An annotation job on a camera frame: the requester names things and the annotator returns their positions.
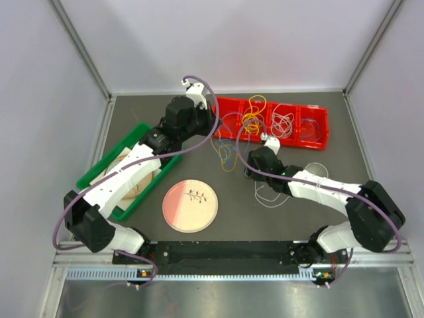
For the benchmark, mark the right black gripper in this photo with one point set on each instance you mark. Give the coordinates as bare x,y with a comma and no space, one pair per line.
257,178

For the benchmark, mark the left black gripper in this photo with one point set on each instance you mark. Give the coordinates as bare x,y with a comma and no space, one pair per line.
209,116

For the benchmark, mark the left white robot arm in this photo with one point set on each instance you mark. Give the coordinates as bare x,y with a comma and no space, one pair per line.
86,214

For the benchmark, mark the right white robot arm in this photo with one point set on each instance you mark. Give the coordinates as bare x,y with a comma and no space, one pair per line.
373,218

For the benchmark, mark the red divided plastic bin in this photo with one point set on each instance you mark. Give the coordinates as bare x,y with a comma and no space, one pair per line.
294,125

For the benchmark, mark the grey ribbed ceramic mug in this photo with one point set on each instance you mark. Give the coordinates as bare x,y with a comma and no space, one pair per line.
317,169

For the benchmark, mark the round wooden board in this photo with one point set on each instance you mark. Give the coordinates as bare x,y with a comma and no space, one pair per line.
140,186

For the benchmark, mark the pink cream round plate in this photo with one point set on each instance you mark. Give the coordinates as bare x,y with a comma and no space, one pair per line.
190,206

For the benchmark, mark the green plastic tray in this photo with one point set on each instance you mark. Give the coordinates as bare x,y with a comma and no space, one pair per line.
126,207

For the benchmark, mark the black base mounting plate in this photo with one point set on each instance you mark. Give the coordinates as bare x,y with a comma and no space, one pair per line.
236,257

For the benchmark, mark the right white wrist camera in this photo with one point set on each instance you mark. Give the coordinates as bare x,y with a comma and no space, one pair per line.
271,142

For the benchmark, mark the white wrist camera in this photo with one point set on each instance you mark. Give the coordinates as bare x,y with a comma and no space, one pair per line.
197,93
271,142

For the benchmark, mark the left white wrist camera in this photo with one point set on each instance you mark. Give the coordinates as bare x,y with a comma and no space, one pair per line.
197,93

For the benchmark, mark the grey slotted cable duct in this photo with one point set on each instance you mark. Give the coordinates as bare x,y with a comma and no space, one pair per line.
136,275

